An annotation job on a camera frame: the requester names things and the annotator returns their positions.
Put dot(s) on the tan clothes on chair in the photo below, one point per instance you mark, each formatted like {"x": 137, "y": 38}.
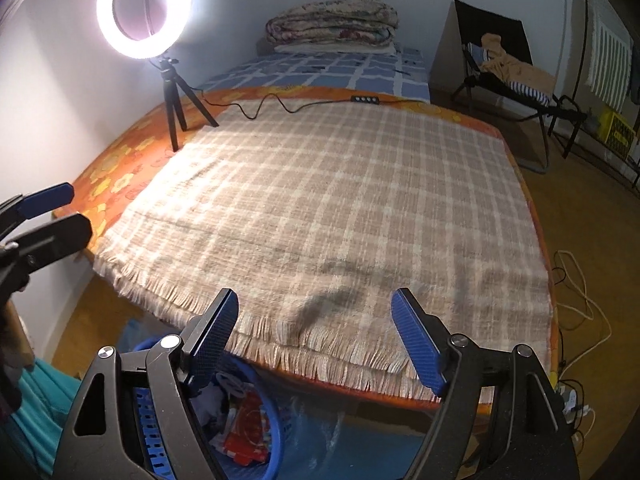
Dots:
{"x": 509, "y": 69}

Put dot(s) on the yellow box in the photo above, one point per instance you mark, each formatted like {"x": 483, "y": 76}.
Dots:
{"x": 615, "y": 133}

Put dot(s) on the black folding chair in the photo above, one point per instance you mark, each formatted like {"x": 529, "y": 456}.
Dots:
{"x": 473, "y": 23}

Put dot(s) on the white ring light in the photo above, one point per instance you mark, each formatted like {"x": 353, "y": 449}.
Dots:
{"x": 143, "y": 29}

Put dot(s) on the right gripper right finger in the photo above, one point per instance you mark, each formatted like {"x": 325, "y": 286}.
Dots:
{"x": 425, "y": 339}

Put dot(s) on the blue plastic laundry basket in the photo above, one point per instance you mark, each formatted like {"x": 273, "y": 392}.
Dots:
{"x": 231, "y": 382}

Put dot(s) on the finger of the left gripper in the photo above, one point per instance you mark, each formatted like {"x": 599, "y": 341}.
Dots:
{"x": 41, "y": 202}
{"x": 53, "y": 241}

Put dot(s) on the folded floral quilt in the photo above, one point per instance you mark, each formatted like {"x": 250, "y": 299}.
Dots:
{"x": 370, "y": 22}

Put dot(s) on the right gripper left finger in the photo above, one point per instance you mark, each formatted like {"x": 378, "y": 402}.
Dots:
{"x": 203, "y": 347}

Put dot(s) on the white striped towel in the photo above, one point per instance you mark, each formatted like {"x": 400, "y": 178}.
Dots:
{"x": 610, "y": 65}

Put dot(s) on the black tripod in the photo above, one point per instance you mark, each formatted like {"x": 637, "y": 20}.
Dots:
{"x": 174, "y": 87}

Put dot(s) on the blue checked bed cover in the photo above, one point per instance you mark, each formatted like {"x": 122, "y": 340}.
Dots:
{"x": 400, "y": 73}

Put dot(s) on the beige plaid fringed blanket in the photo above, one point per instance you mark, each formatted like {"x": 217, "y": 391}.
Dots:
{"x": 315, "y": 219}

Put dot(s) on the black clothes rack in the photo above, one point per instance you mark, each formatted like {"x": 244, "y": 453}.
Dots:
{"x": 575, "y": 62}

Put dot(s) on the teal cloth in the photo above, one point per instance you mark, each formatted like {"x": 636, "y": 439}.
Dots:
{"x": 35, "y": 429}

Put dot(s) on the red snack packet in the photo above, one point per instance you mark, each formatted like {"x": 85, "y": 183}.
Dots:
{"x": 247, "y": 441}

